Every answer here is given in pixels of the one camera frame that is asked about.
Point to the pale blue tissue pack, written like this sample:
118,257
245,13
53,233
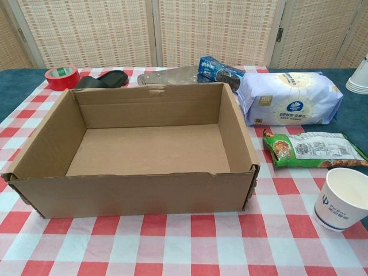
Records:
287,97

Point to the green snack bag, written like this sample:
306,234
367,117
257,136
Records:
310,149

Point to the white paper cup blue print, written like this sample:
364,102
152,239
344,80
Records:
342,198

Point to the open brown cardboard box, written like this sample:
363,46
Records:
138,195

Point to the blue cookie package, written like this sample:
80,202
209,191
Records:
215,71

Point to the grey metal plate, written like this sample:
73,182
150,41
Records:
169,75

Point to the black plastic case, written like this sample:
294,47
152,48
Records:
106,79

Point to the red white checkered tablecloth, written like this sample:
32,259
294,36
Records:
184,247

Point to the red tape roll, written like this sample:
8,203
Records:
61,79

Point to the woven folding screen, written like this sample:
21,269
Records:
97,31

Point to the brass screen hinge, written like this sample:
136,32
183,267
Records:
279,34

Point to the teal table cloth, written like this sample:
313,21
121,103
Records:
353,115

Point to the stack of white cups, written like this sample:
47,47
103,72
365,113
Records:
359,79

